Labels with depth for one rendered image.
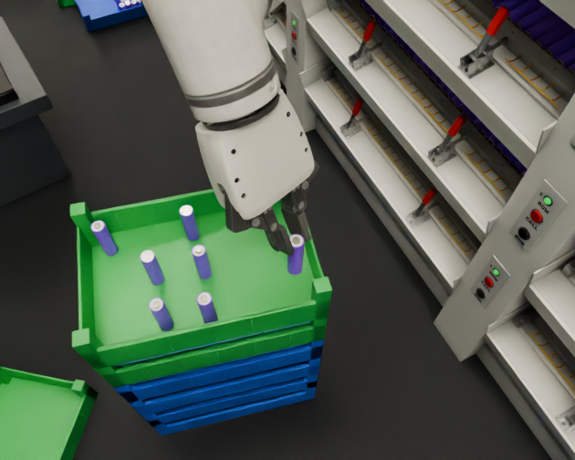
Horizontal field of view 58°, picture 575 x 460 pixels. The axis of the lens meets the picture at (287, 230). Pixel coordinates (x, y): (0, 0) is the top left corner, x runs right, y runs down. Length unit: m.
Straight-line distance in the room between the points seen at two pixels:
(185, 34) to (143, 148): 1.02
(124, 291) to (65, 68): 1.10
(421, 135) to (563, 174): 0.32
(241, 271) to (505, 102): 0.42
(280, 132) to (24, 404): 0.84
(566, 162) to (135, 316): 0.56
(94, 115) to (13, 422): 0.81
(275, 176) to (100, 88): 1.17
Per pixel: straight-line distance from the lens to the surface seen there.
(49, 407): 1.15
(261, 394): 0.95
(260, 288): 0.70
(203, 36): 0.42
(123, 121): 1.51
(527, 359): 1.00
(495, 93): 0.77
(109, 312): 0.72
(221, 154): 0.47
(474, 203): 0.88
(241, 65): 0.43
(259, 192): 0.49
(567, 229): 0.73
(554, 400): 0.99
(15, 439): 1.16
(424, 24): 0.86
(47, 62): 1.77
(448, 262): 1.03
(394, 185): 1.11
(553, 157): 0.70
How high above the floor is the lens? 1.03
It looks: 57 degrees down
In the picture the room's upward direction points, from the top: straight up
